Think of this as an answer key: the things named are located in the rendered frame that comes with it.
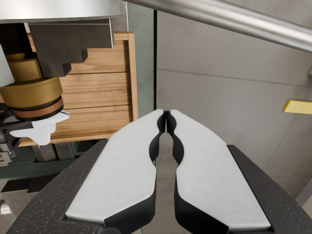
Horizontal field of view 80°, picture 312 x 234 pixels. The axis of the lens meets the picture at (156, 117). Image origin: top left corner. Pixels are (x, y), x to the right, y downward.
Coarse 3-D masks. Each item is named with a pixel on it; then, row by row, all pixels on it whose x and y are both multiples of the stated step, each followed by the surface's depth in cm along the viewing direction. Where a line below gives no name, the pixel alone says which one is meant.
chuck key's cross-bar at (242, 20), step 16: (128, 0) 9; (144, 0) 8; (160, 0) 8; (176, 0) 9; (192, 0) 9; (208, 0) 9; (224, 0) 9; (192, 16) 9; (208, 16) 9; (224, 16) 9; (240, 16) 9; (256, 16) 9; (272, 16) 10; (240, 32) 10; (256, 32) 10; (272, 32) 10; (288, 32) 10; (304, 32) 10; (304, 48) 11
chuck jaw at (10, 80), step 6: (0, 48) 24; (0, 54) 24; (0, 60) 24; (6, 60) 24; (0, 66) 24; (6, 66) 25; (0, 72) 24; (6, 72) 25; (0, 78) 24; (6, 78) 25; (12, 78) 25; (0, 84) 24; (6, 84) 25
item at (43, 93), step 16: (16, 64) 25; (32, 64) 26; (16, 80) 26; (32, 80) 27; (48, 80) 27; (16, 96) 26; (32, 96) 27; (48, 96) 29; (16, 112) 29; (32, 112) 29; (48, 112) 30
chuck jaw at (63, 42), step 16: (32, 32) 25; (48, 32) 25; (64, 32) 25; (80, 32) 25; (96, 32) 26; (112, 32) 27; (48, 48) 26; (64, 48) 26; (80, 48) 26; (48, 64) 27; (64, 64) 28
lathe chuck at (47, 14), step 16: (0, 0) 13; (16, 0) 14; (32, 0) 14; (48, 0) 15; (64, 0) 16; (80, 0) 17; (96, 0) 18; (112, 0) 20; (0, 16) 13; (16, 16) 14; (32, 16) 15; (48, 16) 15; (64, 16) 16; (80, 16) 17; (96, 16) 19; (112, 16) 21
